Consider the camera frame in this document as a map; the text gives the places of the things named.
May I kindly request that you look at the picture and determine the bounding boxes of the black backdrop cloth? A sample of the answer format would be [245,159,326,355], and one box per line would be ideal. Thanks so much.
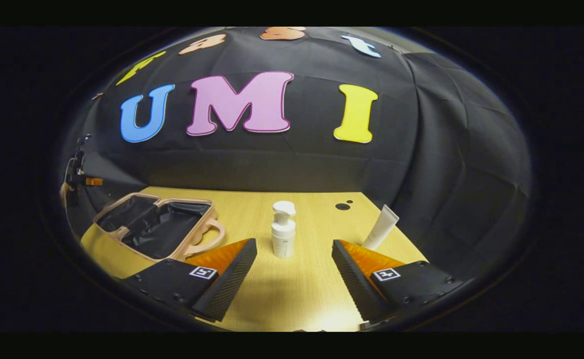
[60,27,532,280]

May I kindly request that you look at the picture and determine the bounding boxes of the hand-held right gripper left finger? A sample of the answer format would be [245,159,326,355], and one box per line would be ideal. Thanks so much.
[120,238,258,322]

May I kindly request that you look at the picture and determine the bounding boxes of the white squeeze tube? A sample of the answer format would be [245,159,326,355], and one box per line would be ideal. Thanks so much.
[361,204,400,251]

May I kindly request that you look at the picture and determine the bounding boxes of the white pump bottle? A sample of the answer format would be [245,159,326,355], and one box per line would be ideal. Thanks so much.
[271,200,297,259]

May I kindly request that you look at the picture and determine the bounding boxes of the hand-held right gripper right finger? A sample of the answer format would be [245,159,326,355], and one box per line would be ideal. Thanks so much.
[332,239,467,326]

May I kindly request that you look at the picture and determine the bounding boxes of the pink suitcase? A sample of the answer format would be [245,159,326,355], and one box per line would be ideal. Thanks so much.
[93,193,226,263]

